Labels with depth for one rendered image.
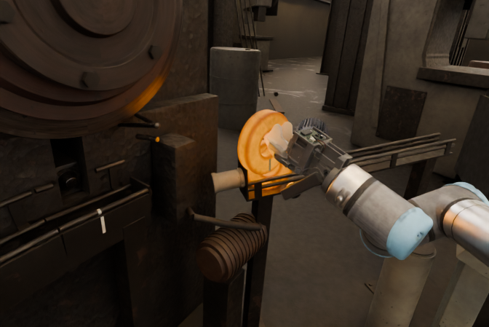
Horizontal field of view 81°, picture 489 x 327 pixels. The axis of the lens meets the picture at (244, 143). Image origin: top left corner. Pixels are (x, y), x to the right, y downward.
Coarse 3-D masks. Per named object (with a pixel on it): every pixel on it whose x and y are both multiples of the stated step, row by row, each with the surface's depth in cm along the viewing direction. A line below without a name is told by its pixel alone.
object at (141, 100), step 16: (176, 0) 61; (176, 16) 62; (176, 32) 63; (176, 48) 64; (160, 80) 63; (144, 96) 60; (0, 112) 42; (112, 112) 56; (128, 112) 58; (0, 128) 42; (16, 128) 44; (32, 128) 45; (48, 128) 47; (64, 128) 49; (80, 128) 51; (96, 128) 54
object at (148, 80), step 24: (168, 48) 60; (0, 72) 37; (24, 72) 40; (0, 96) 40; (24, 96) 42; (48, 96) 43; (72, 96) 45; (96, 96) 48; (120, 96) 54; (72, 120) 48
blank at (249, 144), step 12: (252, 120) 65; (264, 120) 65; (276, 120) 68; (252, 132) 63; (264, 132) 66; (240, 144) 65; (252, 144) 64; (240, 156) 66; (252, 156) 65; (264, 156) 70; (252, 168) 67; (264, 168) 70
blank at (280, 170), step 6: (264, 144) 82; (276, 168) 88; (282, 168) 87; (252, 174) 84; (264, 174) 87; (270, 174) 87; (276, 174) 87; (282, 174) 87; (252, 180) 85; (276, 180) 87; (282, 180) 88; (276, 186) 88
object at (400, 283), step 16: (416, 256) 81; (432, 256) 82; (384, 272) 90; (400, 272) 85; (416, 272) 83; (384, 288) 90; (400, 288) 86; (416, 288) 85; (384, 304) 91; (400, 304) 88; (416, 304) 89; (368, 320) 99; (384, 320) 92; (400, 320) 90
